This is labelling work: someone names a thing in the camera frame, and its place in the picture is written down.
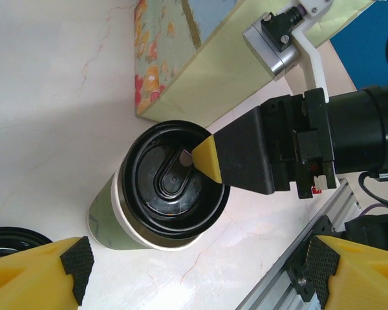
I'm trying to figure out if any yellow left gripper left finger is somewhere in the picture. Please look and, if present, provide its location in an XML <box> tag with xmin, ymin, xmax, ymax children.
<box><xmin>0</xmin><ymin>236</ymin><xmax>96</xmax><ymax>310</ymax></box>

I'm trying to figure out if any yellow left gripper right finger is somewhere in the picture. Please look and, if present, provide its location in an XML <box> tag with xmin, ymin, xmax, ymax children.
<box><xmin>305</xmin><ymin>234</ymin><xmax>388</xmax><ymax>310</ymax></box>

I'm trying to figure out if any floral insulated paper bag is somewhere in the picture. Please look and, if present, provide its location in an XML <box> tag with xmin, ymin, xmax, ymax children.
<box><xmin>134</xmin><ymin>0</ymin><xmax>372</xmax><ymax>130</ymax></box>

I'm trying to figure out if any black round lid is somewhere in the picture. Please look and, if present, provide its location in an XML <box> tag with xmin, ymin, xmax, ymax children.
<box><xmin>0</xmin><ymin>227</ymin><xmax>54</xmax><ymax>261</ymax></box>

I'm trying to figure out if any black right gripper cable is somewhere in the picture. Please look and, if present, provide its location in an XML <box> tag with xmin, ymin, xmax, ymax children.
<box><xmin>358</xmin><ymin>170</ymin><xmax>388</xmax><ymax>211</ymax></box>

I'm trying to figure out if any long aluminium base rail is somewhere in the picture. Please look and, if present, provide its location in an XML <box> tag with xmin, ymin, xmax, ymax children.
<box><xmin>235</xmin><ymin>179</ymin><xmax>360</xmax><ymax>310</ymax></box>

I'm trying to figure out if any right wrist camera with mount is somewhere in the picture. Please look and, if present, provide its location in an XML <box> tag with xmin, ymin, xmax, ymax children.
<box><xmin>241</xmin><ymin>0</ymin><xmax>376</xmax><ymax>103</ymax></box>

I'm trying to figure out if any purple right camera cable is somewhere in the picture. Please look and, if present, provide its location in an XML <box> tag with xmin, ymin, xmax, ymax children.
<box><xmin>294</xmin><ymin>1</ymin><xmax>388</xmax><ymax>218</ymax></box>

